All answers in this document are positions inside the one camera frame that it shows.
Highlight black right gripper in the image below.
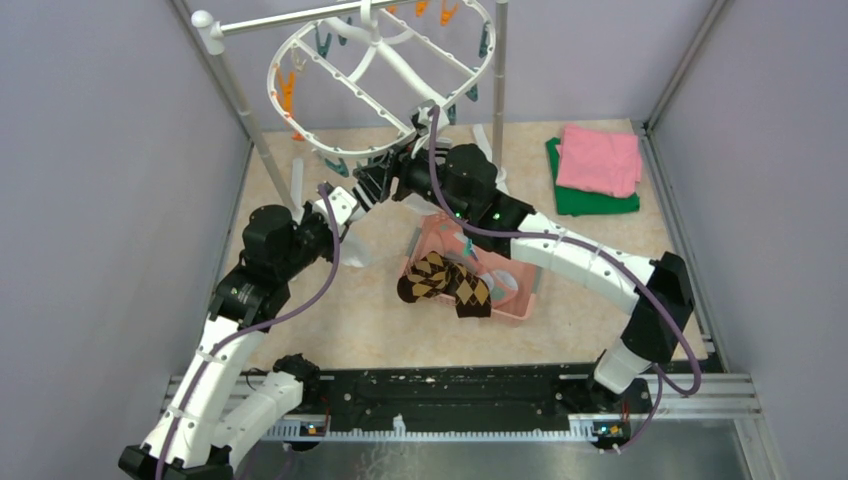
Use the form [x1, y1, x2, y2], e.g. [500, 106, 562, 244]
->
[354, 133, 472, 224]

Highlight brown argyle sock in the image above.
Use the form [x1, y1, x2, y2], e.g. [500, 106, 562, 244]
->
[397, 251, 451, 303]
[446, 263, 492, 318]

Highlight pink striped sock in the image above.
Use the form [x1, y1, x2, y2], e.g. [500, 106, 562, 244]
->
[453, 233, 519, 307]

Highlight white sock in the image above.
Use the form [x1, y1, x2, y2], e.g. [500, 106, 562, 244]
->
[340, 190, 377, 268]

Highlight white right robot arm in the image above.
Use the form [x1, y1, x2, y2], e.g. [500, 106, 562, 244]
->
[353, 144, 701, 412]

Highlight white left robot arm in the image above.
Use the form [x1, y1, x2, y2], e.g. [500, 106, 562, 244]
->
[118, 195, 355, 479]

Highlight white oval clip hanger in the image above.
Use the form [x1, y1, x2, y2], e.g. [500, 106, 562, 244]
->
[266, 1, 497, 161]

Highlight pink plastic basket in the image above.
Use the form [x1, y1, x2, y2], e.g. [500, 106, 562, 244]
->
[398, 214, 540, 324]

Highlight green folded cloth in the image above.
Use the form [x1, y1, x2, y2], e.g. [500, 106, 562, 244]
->
[545, 137, 641, 216]

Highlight pink folded cloth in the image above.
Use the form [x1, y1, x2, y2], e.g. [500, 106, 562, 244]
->
[555, 125, 643, 198]

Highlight white drying rack stand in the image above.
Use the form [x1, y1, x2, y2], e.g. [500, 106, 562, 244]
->
[190, 0, 518, 213]

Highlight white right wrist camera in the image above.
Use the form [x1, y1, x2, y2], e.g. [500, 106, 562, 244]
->
[410, 100, 446, 153]

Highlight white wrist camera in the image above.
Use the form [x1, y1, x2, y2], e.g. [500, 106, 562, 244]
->
[410, 100, 446, 153]
[312, 185, 366, 230]

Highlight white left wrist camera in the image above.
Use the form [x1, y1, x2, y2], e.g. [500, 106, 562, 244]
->
[312, 185, 366, 230]

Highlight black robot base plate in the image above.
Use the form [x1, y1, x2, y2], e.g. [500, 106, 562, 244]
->
[284, 364, 652, 437]

